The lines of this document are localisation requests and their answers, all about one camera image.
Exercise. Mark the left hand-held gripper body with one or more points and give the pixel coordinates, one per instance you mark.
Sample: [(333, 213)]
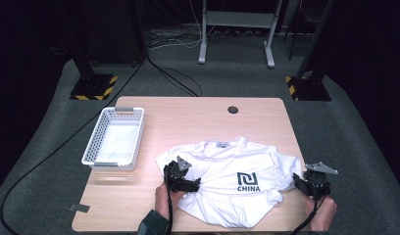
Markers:
[(173, 176)]

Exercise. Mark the black stand with striped base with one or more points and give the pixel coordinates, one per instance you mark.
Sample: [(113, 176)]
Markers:
[(307, 88), (93, 86)]

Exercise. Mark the white metal desk frame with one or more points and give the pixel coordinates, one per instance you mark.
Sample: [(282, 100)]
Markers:
[(237, 19)]

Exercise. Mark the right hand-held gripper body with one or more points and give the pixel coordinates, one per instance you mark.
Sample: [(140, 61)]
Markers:
[(317, 182)]

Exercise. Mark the white t-shirt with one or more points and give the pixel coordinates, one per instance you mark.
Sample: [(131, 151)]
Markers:
[(234, 182)]

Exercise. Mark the black round table grommet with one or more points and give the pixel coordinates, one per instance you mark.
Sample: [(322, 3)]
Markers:
[(233, 110)]

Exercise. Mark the white perforated plastic basket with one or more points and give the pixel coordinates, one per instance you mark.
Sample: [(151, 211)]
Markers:
[(118, 140)]

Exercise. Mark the person's left hand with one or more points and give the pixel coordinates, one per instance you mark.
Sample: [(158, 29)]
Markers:
[(162, 202)]

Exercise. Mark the grey tape piece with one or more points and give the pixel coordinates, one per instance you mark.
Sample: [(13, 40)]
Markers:
[(79, 208)]

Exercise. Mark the dark cabinet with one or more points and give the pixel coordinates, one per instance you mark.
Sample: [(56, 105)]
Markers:
[(116, 29)]

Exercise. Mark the person's right hand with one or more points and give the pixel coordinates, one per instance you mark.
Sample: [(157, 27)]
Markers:
[(325, 213)]

